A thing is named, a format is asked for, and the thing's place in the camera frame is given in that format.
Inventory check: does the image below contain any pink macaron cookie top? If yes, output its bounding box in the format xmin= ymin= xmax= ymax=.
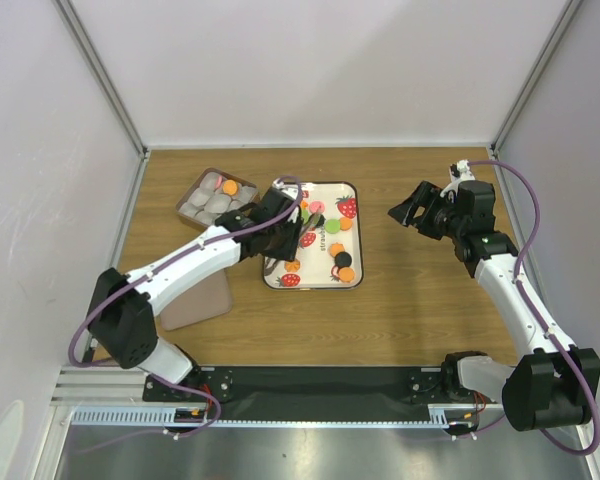
xmin=309 ymin=201 xmax=325 ymax=213

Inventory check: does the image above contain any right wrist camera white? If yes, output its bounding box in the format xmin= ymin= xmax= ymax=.
xmin=449 ymin=159 xmax=475 ymax=189

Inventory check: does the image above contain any orange cookie bottom right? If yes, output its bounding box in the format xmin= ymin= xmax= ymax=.
xmin=338 ymin=267 xmax=355 ymax=283

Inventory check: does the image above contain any orange cookie upper right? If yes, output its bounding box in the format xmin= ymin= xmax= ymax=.
xmin=339 ymin=217 xmax=354 ymax=231

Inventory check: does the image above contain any brown cookie tin box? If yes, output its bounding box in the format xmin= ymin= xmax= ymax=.
xmin=175 ymin=167 xmax=259 ymax=231

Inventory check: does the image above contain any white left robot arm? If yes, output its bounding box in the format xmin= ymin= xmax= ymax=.
xmin=86 ymin=177 xmax=303 ymax=400

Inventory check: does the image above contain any black sandwich cookie lower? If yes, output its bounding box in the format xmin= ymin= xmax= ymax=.
xmin=334 ymin=251 xmax=352 ymax=269

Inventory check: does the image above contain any green macaron cookie right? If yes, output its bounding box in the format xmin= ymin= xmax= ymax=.
xmin=324 ymin=219 xmax=341 ymax=234

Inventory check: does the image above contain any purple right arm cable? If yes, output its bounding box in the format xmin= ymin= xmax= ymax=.
xmin=449 ymin=159 xmax=600 ymax=456

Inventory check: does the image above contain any brown tin lid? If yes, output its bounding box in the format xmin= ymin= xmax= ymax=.
xmin=159 ymin=270 xmax=233 ymax=331

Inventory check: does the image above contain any white strawberry print tray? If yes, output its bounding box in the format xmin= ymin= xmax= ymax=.
xmin=263 ymin=182 xmax=363 ymax=290

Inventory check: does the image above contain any aluminium frame rail front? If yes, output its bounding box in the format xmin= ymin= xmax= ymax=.
xmin=49 ymin=364 xmax=506 ymax=429

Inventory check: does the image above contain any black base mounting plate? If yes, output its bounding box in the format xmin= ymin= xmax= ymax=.
xmin=144 ymin=365 xmax=501 ymax=424

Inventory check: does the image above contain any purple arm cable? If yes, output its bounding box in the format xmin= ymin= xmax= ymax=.
xmin=449 ymin=159 xmax=600 ymax=456
xmin=68 ymin=174 xmax=304 ymax=444

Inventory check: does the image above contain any orange flower shaped cookie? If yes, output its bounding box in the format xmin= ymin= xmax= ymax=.
xmin=284 ymin=260 xmax=301 ymax=273

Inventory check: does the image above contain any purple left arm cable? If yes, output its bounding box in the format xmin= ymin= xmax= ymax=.
xmin=68 ymin=174 xmax=304 ymax=444

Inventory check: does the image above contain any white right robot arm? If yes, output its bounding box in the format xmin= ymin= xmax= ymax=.
xmin=388 ymin=180 xmax=600 ymax=431

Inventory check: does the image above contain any orange waffle round cookie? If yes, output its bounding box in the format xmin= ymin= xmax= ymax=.
xmin=222 ymin=180 xmax=240 ymax=196

